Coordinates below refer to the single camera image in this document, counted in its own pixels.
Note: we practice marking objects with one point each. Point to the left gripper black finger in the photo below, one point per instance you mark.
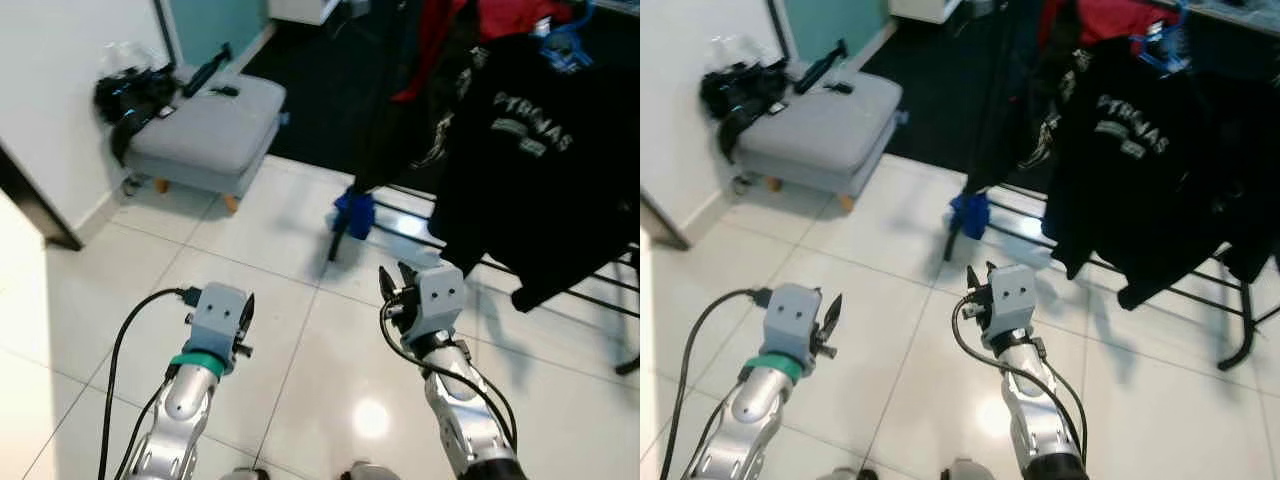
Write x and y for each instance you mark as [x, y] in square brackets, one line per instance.
[833, 320]
[249, 312]

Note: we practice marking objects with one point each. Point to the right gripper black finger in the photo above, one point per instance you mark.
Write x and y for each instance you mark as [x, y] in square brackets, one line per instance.
[992, 277]
[386, 283]
[971, 283]
[409, 277]

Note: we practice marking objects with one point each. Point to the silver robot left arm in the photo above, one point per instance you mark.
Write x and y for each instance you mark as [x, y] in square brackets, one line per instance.
[185, 400]
[750, 410]

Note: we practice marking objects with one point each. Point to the black metal clothes rack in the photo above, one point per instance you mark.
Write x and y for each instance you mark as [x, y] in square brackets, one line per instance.
[336, 245]
[950, 245]

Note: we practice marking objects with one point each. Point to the blue rack foot cover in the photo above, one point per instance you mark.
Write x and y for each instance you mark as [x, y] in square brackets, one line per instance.
[970, 215]
[355, 215]

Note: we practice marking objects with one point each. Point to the robot left leg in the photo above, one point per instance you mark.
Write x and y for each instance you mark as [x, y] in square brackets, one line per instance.
[845, 475]
[245, 474]

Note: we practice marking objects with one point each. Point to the robot leg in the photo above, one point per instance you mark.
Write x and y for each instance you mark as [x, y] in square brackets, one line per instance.
[845, 475]
[245, 474]
[370, 472]
[970, 470]

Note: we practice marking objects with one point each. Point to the black garment patterned sleeve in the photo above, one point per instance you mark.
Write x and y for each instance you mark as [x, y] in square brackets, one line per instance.
[1010, 120]
[400, 120]

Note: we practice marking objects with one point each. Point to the robot right leg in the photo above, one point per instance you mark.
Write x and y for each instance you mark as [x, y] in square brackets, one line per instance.
[370, 472]
[970, 470]

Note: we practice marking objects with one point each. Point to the grey upholstered ottoman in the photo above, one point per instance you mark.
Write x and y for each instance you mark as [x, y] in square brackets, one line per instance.
[210, 130]
[820, 130]

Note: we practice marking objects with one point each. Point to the small flat black item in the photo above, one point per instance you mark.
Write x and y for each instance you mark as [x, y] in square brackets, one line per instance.
[840, 88]
[224, 91]

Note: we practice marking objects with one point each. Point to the black stick device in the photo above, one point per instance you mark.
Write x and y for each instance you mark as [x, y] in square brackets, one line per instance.
[205, 72]
[820, 68]

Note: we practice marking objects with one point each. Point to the blue plastic hangers bunch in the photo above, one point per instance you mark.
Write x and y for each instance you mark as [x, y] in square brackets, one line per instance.
[1160, 50]
[565, 50]

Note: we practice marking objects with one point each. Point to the white cabinet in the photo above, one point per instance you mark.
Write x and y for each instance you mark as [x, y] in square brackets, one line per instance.
[920, 8]
[300, 10]

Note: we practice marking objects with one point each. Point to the red garment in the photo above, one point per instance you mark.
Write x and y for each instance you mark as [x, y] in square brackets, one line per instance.
[1110, 15]
[510, 15]

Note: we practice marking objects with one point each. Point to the clear plastic bag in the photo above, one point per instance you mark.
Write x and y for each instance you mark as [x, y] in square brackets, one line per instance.
[125, 55]
[730, 50]

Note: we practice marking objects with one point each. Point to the teal glass door panel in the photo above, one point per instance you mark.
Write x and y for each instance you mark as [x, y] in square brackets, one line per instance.
[215, 25]
[835, 20]

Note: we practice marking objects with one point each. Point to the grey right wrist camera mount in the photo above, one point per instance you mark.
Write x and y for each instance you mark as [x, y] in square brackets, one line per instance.
[440, 295]
[1010, 295]

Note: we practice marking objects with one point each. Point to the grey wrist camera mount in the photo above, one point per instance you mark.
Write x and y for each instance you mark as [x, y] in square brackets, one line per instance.
[1010, 295]
[792, 315]
[440, 295]
[215, 315]

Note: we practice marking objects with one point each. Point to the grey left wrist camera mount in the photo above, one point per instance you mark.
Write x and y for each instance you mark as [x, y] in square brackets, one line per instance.
[792, 315]
[215, 315]

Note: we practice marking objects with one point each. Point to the black door frame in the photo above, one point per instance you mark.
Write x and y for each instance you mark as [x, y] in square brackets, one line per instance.
[40, 215]

